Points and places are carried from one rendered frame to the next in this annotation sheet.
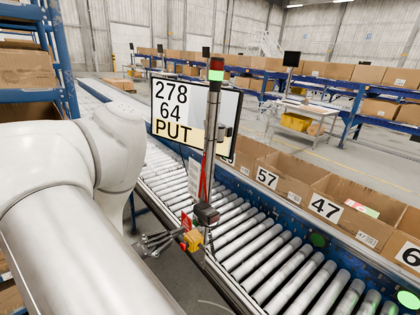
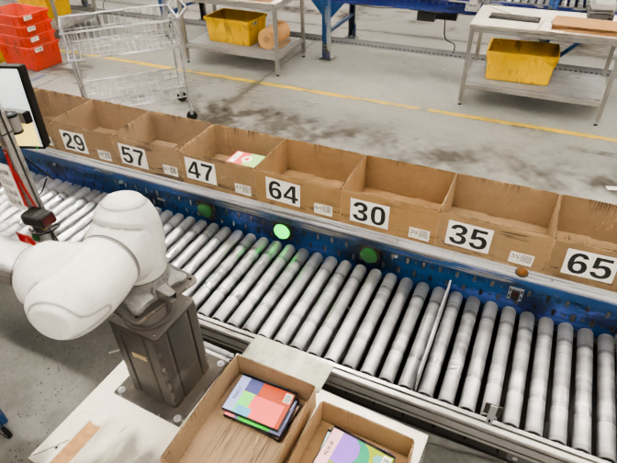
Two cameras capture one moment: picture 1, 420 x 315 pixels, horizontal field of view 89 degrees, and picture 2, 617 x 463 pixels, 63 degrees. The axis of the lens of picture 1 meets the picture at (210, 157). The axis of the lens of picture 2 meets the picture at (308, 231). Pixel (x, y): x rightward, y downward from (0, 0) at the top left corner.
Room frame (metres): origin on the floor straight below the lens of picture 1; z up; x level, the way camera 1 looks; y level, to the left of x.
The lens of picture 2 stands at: (-1.03, -0.35, 2.12)
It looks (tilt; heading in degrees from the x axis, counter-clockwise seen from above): 38 degrees down; 338
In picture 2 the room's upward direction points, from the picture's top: 1 degrees counter-clockwise
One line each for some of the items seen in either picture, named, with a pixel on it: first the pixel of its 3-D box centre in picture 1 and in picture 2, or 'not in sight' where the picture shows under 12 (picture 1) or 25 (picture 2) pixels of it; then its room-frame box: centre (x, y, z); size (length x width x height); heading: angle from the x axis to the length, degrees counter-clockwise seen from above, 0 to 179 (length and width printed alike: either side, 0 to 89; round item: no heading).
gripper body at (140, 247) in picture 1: (143, 249); not in sight; (0.59, 0.23, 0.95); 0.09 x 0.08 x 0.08; 132
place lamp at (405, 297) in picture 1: (408, 300); (281, 231); (0.57, -0.88, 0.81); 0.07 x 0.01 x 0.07; 42
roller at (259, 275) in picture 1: (274, 262); (159, 251); (0.77, -0.38, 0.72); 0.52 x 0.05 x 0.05; 132
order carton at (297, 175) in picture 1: (289, 176); (165, 144); (1.26, -0.55, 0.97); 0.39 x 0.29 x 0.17; 42
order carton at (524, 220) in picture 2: not in sight; (497, 220); (0.11, -1.60, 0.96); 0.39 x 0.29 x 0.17; 42
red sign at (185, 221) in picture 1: (189, 227); (36, 248); (0.83, 0.07, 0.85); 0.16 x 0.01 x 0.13; 42
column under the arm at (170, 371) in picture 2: not in sight; (162, 345); (0.07, -0.31, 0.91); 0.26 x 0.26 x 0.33; 39
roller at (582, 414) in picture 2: not in sight; (583, 386); (-0.48, -1.51, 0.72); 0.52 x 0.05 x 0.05; 132
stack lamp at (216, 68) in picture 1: (216, 70); not in sight; (0.80, 0.00, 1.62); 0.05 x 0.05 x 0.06
